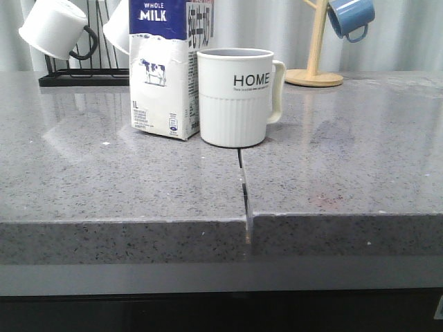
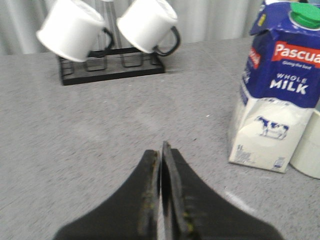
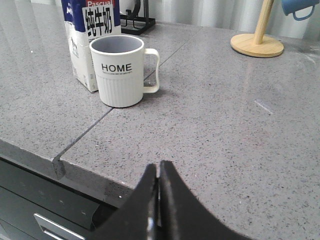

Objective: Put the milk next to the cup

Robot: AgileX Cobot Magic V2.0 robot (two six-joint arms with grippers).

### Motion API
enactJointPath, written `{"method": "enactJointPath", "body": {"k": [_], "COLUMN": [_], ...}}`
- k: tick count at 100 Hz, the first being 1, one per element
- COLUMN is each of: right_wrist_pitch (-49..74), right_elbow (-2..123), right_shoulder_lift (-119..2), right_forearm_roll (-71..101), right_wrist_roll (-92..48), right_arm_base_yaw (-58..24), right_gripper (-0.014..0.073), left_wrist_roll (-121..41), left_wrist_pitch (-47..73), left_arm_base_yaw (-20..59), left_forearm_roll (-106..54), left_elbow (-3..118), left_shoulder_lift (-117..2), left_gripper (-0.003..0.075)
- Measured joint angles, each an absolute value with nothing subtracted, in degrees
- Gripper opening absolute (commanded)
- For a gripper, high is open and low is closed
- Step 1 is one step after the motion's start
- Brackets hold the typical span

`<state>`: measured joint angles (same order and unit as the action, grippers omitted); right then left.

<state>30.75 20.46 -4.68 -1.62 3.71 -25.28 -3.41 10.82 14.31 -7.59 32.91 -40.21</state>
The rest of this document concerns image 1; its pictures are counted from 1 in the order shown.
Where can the white HOME mug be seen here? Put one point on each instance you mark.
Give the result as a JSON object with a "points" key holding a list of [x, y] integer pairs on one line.
{"points": [[240, 94]]}

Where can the whole milk carton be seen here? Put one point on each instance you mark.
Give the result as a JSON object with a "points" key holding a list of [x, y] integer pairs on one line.
{"points": [[164, 37]]}

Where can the wooden mug tree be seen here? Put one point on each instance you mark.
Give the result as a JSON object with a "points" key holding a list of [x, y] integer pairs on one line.
{"points": [[311, 76]]}

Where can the blue mug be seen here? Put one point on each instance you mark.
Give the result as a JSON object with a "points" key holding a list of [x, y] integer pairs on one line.
{"points": [[350, 18]]}

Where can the white mug black handle right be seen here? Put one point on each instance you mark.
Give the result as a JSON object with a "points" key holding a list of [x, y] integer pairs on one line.
{"points": [[116, 30]]}

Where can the white mug black handle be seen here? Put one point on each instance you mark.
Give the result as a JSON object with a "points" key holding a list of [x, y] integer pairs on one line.
{"points": [[55, 27], [116, 30]]}

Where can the black wire mug rack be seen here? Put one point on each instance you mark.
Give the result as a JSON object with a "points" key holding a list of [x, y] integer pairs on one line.
{"points": [[108, 65]]}

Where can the white mug black handle left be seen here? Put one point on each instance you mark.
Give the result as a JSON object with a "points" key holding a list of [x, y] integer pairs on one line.
{"points": [[55, 27]]}

